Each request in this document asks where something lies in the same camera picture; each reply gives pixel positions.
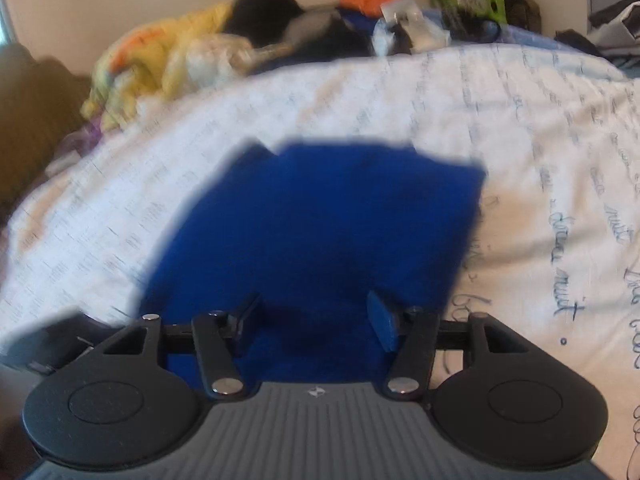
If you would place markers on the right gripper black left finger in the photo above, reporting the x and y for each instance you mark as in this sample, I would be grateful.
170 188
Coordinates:
216 338

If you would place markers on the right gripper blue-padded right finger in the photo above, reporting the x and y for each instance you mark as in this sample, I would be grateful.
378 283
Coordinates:
412 335

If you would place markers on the blue knit sweater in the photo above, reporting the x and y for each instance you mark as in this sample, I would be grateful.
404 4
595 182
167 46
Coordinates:
313 230

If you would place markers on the black and grey clothes pile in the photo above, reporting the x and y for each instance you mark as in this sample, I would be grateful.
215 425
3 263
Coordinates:
318 37

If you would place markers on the clothes heap on right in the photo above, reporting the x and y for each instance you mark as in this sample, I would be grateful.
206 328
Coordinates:
614 36

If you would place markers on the white duvet with blue script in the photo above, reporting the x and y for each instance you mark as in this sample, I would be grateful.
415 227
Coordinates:
556 255

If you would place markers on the brown headboard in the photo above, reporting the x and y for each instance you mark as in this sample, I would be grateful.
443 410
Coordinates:
40 106

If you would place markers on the yellow floral quilt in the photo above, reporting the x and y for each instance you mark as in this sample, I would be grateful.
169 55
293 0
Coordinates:
150 60

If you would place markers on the white crumpled plastic bag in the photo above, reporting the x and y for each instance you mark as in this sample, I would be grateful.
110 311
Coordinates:
404 29

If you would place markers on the black round cushion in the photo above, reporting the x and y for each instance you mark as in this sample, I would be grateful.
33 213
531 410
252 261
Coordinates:
261 22

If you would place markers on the green plastic chair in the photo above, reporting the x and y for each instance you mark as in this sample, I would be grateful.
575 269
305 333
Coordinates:
477 21

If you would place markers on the dark brown plush toy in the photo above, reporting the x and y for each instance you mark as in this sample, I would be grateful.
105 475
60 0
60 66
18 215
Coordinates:
524 14

